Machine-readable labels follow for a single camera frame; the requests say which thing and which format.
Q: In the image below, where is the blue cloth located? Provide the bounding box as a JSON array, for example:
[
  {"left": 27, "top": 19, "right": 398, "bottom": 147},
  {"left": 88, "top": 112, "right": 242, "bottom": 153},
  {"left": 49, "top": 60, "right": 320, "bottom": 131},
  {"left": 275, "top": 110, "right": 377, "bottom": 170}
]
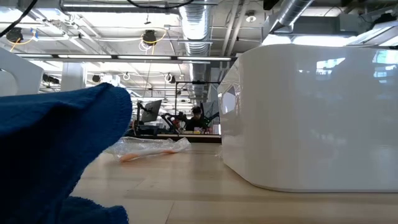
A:
[{"left": 0, "top": 82, "right": 133, "bottom": 224}]

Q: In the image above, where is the person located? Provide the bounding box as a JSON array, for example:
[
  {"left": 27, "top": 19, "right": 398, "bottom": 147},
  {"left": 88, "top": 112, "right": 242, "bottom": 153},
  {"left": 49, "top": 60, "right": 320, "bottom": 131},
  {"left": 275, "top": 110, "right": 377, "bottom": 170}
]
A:
[{"left": 185, "top": 106, "right": 208, "bottom": 131}]

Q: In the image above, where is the black metal gantry frame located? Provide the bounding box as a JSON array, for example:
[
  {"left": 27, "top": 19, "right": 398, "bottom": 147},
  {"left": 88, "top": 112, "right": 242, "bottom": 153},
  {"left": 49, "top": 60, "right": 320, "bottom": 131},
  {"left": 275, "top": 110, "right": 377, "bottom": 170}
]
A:
[{"left": 174, "top": 80, "right": 222, "bottom": 128}]

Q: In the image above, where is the white plastic bin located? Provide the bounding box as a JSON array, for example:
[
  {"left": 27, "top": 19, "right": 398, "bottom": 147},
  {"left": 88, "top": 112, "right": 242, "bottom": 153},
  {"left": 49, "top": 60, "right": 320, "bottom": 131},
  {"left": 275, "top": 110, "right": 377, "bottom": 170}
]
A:
[
  {"left": 216, "top": 43, "right": 398, "bottom": 193},
  {"left": 0, "top": 46, "right": 44, "bottom": 97}
]

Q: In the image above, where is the black ceiling-mounted device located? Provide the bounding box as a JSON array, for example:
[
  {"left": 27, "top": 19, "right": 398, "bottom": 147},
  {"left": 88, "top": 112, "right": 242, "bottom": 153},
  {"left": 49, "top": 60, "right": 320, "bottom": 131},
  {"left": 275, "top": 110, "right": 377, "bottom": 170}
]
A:
[{"left": 41, "top": 73, "right": 60, "bottom": 85}]

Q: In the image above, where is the grey rectangular duct box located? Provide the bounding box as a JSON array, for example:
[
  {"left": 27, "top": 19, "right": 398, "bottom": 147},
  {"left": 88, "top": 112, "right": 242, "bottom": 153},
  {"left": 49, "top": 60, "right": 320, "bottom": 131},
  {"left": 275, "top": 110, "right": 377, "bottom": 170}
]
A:
[{"left": 294, "top": 15, "right": 361, "bottom": 35}]

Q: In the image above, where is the black ceiling cable reel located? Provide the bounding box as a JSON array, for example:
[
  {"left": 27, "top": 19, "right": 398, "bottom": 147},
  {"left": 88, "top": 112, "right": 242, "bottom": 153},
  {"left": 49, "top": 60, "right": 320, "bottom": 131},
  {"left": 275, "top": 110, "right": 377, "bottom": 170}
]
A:
[
  {"left": 141, "top": 29, "right": 160, "bottom": 47},
  {"left": 5, "top": 27, "right": 24, "bottom": 43}
]

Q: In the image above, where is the long ceiling light strip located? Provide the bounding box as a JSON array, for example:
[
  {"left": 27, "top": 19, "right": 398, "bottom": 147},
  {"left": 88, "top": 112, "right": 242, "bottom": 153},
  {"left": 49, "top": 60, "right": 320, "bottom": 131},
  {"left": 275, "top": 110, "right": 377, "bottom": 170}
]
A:
[{"left": 17, "top": 53, "right": 233, "bottom": 64}]

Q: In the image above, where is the silver diagonal spiral duct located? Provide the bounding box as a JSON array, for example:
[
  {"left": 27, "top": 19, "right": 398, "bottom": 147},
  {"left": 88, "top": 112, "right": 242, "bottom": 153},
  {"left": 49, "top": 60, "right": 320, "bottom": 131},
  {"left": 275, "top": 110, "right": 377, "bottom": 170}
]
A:
[{"left": 269, "top": 0, "right": 315, "bottom": 34}]

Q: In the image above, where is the dark ceiling pipe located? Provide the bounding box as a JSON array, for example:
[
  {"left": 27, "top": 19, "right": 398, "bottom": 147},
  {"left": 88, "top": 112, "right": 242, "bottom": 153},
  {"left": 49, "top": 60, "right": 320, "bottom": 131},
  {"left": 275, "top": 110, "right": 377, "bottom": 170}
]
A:
[{"left": 62, "top": 2, "right": 181, "bottom": 16}]

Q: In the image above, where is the grey office monitor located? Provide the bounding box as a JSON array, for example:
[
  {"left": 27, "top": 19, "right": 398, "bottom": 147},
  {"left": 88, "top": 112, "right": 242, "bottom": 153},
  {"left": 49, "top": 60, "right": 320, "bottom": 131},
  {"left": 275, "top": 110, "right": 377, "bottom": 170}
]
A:
[{"left": 140, "top": 99, "right": 164, "bottom": 124}]

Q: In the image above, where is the silver ventilation duct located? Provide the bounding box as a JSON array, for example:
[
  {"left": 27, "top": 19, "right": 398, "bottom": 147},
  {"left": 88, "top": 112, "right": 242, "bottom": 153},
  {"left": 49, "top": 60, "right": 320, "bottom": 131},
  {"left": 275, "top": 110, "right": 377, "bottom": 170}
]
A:
[{"left": 177, "top": 3, "right": 216, "bottom": 94}]

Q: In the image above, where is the grey ceiling conduit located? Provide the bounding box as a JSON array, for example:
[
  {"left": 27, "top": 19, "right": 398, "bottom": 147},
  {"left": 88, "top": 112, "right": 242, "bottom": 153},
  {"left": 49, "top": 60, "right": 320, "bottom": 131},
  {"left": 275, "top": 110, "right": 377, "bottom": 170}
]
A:
[{"left": 222, "top": 0, "right": 249, "bottom": 57}]

